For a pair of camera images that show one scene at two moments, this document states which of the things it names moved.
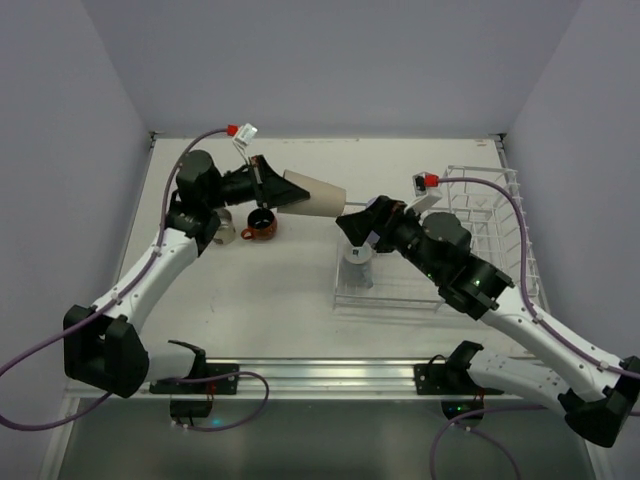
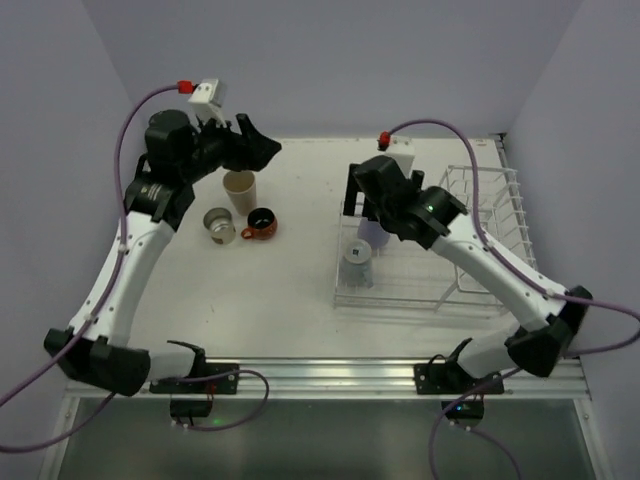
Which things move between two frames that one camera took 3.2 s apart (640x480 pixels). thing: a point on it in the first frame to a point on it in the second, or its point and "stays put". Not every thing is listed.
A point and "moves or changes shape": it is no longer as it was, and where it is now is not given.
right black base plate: (447, 379) stays put
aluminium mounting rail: (318, 379) stays put
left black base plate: (226, 385) stays put
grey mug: (355, 269) stays put
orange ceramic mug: (261, 225) stays put
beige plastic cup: (325, 200) moves or changes shape
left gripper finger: (277, 189) to (263, 144)
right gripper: (391, 223) to (373, 176)
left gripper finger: (286, 200) to (253, 156)
